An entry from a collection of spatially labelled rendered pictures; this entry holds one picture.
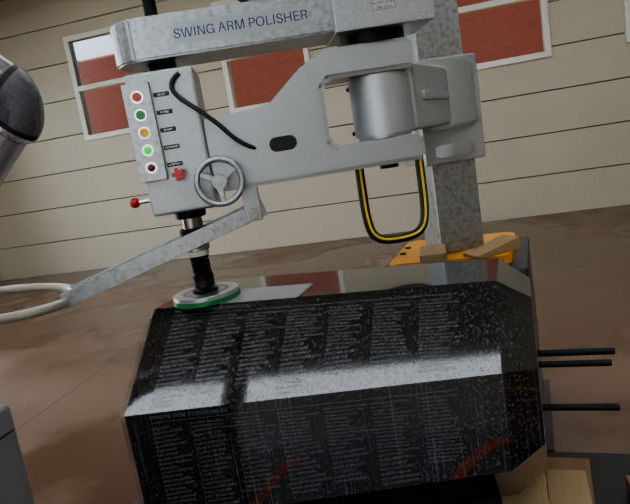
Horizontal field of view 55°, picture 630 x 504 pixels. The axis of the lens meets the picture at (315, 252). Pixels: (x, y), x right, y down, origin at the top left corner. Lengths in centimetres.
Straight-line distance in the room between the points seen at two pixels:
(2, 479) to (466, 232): 186
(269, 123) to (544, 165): 635
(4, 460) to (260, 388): 64
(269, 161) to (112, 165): 743
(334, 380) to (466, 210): 116
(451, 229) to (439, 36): 77
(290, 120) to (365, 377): 79
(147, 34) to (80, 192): 773
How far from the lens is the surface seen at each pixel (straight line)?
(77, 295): 201
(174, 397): 184
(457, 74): 247
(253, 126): 185
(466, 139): 251
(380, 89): 190
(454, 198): 253
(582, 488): 206
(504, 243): 245
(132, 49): 190
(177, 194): 185
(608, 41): 812
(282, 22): 187
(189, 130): 185
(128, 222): 920
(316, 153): 185
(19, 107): 167
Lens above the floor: 131
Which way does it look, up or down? 10 degrees down
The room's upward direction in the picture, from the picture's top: 9 degrees counter-clockwise
